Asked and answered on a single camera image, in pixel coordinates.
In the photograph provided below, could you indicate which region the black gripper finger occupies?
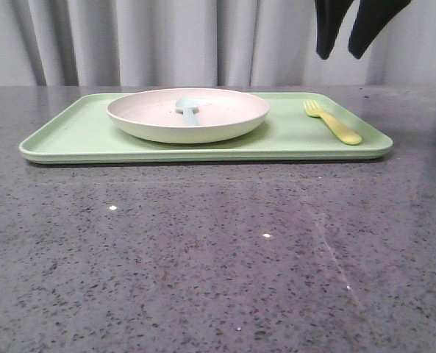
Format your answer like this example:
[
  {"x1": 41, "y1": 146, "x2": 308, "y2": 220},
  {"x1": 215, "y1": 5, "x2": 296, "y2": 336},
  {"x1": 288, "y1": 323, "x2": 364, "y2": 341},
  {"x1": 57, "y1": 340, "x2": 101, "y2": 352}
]
[
  {"x1": 314, "y1": 0, "x2": 353, "y2": 60},
  {"x1": 348, "y1": 0, "x2": 411, "y2": 59}
]

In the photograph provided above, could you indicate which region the grey pleated curtain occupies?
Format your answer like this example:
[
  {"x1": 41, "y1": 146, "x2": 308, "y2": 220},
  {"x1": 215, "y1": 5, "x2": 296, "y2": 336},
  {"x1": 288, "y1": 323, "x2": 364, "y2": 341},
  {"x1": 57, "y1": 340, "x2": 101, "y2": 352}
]
[{"x1": 0, "y1": 1, "x2": 436, "y2": 87}]

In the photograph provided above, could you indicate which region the beige round plastic plate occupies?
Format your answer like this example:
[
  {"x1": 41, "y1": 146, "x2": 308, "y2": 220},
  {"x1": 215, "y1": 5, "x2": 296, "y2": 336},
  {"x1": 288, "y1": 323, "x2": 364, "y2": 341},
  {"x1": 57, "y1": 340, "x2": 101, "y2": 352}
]
[{"x1": 107, "y1": 88, "x2": 270, "y2": 143}]

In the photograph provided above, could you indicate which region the light green plastic tray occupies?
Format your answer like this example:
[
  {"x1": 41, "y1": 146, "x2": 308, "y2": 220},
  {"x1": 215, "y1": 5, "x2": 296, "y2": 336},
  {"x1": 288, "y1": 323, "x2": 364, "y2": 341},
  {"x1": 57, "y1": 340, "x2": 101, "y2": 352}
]
[{"x1": 19, "y1": 92, "x2": 393, "y2": 164}]

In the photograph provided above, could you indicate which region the light blue plastic spoon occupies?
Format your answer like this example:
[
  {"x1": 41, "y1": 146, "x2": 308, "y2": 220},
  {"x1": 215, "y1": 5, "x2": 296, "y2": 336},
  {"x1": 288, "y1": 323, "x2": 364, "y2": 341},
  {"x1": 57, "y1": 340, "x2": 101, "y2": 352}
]
[{"x1": 175, "y1": 97, "x2": 199, "y2": 126}]

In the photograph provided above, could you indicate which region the yellow plastic fork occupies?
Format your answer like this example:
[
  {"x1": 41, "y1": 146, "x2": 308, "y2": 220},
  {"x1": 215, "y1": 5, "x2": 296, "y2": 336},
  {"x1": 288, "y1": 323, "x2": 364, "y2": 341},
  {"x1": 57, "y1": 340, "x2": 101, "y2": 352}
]
[{"x1": 304, "y1": 101, "x2": 362, "y2": 146}]

